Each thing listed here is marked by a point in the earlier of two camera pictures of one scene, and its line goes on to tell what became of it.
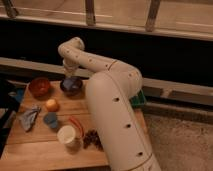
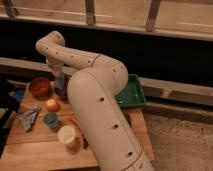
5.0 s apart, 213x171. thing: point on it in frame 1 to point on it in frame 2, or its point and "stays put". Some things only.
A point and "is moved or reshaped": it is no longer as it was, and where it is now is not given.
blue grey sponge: [67, 82] is moved or reshaped
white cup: [68, 136] stays put
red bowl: [39, 88] stays put
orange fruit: [52, 106] stays put
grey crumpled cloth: [28, 117] stays put
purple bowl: [71, 87] is moved or reshaped
